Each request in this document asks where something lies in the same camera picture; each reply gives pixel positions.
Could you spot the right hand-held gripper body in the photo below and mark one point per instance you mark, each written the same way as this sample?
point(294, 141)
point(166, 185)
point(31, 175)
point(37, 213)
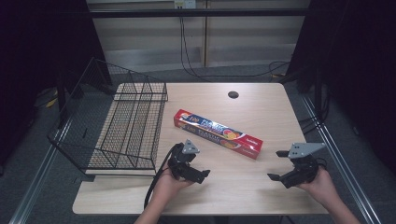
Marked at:
point(306, 169)

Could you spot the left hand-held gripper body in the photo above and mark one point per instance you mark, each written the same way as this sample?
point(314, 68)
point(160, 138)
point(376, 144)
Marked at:
point(179, 161)

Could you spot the red plastic wrap box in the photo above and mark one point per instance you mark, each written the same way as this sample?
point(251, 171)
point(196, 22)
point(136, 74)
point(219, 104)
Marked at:
point(218, 133)

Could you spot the person's right hand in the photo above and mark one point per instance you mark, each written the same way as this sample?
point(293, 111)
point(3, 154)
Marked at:
point(322, 186)

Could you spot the person's left hand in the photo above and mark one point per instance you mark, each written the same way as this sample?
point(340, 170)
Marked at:
point(166, 185)

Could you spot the dark round table grommet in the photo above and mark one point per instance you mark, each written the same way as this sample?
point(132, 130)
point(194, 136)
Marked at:
point(233, 94)

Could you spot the black curtain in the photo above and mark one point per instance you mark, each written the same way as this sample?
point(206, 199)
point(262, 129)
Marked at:
point(358, 68)
point(34, 62)

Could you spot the yellow floor object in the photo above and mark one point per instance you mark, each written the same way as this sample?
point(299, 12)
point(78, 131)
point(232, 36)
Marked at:
point(52, 99)

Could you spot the aluminium floor rail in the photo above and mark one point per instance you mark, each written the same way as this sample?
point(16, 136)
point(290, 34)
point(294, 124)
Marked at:
point(37, 174)
point(339, 155)

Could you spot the black horizontal frame bar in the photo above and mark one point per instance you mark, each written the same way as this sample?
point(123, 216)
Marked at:
point(199, 12)

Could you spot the white wall outlet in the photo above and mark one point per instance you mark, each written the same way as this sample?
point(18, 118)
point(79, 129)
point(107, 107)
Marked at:
point(185, 3)

